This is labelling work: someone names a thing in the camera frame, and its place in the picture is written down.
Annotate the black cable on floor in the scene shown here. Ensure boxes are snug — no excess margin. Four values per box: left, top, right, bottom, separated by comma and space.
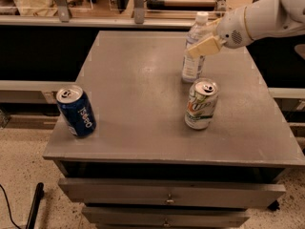
0, 183, 22, 229

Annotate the grey drawer cabinet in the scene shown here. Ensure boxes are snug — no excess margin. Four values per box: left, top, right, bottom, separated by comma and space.
44, 31, 304, 215

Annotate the lower grey drawer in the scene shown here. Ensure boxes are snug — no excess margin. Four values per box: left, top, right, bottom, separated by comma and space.
82, 207, 249, 228

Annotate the clear blue-label plastic bottle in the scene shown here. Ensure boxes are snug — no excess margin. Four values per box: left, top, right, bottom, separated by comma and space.
181, 11, 209, 82

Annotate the white green 7up can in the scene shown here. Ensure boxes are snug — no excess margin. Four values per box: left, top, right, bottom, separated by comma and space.
185, 78, 219, 130

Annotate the black cabinet caster wheel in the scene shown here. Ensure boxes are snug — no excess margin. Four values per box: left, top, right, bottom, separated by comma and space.
268, 200, 280, 211

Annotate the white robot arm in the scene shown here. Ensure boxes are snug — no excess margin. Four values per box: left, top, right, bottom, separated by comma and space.
185, 0, 305, 58

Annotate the blue pepsi can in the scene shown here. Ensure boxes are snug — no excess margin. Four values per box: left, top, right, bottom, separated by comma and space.
56, 85, 96, 137

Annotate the grey drawer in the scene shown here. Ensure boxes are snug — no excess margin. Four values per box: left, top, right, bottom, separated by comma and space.
82, 207, 249, 228
58, 178, 285, 209

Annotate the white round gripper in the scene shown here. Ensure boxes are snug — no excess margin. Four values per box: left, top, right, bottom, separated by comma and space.
186, 6, 253, 58

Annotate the upper grey drawer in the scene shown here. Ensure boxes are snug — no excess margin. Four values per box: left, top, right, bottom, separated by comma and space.
58, 178, 285, 209

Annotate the metal window frame rail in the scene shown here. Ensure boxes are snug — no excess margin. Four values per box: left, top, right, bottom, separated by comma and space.
0, 0, 275, 31

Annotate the black pole on floor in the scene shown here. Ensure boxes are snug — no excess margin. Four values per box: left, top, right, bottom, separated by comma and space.
26, 182, 44, 229

